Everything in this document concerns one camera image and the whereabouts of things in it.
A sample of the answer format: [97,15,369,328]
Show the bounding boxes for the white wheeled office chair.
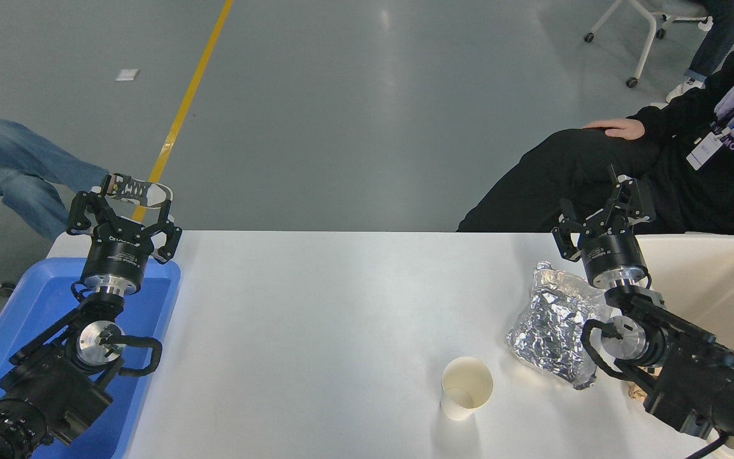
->
[584,0,714,89]

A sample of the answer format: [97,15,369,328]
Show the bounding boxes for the person's hand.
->
[582,118,646,141]

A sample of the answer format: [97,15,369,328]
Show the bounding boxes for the white ID badge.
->
[686,132,724,171]

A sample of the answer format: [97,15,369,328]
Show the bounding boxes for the seated person in black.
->
[456,38,734,246]

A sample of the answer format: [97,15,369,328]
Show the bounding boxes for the blue plastic tray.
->
[0,257,182,459]

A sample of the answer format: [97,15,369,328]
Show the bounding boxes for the white paper cup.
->
[440,356,494,421]

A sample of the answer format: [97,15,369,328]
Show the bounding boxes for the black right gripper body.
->
[580,233,648,278]

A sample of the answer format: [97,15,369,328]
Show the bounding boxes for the seated person in jeans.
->
[0,112,174,243]

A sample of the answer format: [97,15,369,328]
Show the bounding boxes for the crumpled silver foil tray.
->
[505,260,616,391]

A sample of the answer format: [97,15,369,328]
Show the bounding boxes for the large pale plastic bin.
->
[633,233,734,459]

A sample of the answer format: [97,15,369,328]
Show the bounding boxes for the person on office chair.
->
[665,0,734,103]

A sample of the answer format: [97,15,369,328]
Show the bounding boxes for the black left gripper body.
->
[82,231,152,281]

